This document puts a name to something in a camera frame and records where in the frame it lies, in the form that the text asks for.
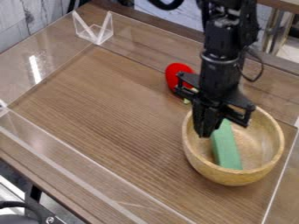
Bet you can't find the red plush strawberry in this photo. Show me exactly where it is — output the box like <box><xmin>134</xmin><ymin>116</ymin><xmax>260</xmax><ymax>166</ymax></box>
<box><xmin>164</xmin><ymin>62</ymin><xmax>194</xmax><ymax>92</ymax></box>

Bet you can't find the clear acrylic tray wall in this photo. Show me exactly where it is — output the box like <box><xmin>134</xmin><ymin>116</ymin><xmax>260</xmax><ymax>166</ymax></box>
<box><xmin>0</xmin><ymin>101</ymin><xmax>195</xmax><ymax>224</ymax></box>

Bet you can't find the metal leg in background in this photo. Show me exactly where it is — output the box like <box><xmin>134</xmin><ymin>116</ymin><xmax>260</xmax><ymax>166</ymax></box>
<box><xmin>262</xmin><ymin>9</ymin><xmax>295</xmax><ymax>55</ymax></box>

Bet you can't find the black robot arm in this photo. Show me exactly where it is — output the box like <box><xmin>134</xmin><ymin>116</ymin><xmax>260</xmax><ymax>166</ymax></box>
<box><xmin>175</xmin><ymin>0</ymin><xmax>259</xmax><ymax>137</ymax></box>

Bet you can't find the wooden bowl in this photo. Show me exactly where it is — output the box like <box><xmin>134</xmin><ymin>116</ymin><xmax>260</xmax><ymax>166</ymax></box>
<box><xmin>182</xmin><ymin>107</ymin><xmax>286</xmax><ymax>186</ymax></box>

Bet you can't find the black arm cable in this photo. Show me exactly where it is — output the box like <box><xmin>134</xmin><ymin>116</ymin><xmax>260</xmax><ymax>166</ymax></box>
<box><xmin>235</xmin><ymin>46</ymin><xmax>266</xmax><ymax>83</ymax></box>

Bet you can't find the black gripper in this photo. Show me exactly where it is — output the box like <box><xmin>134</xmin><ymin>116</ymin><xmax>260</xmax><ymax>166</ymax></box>
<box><xmin>175</xmin><ymin>52</ymin><xmax>256</xmax><ymax>137</ymax></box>

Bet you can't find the green rectangular block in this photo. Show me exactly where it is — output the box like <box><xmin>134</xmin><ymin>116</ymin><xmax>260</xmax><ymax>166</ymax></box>
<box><xmin>211</xmin><ymin>119</ymin><xmax>243</xmax><ymax>170</ymax></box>

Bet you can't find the clear acrylic corner bracket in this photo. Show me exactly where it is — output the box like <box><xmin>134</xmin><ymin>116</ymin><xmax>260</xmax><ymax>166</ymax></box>
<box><xmin>71</xmin><ymin>11</ymin><xmax>114</xmax><ymax>46</ymax></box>

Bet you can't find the black table frame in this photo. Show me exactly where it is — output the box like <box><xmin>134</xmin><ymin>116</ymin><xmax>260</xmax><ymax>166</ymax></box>
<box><xmin>0</xmin><ymin>185</ymin><xmax>68</xmax><ymax>224</ymax></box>

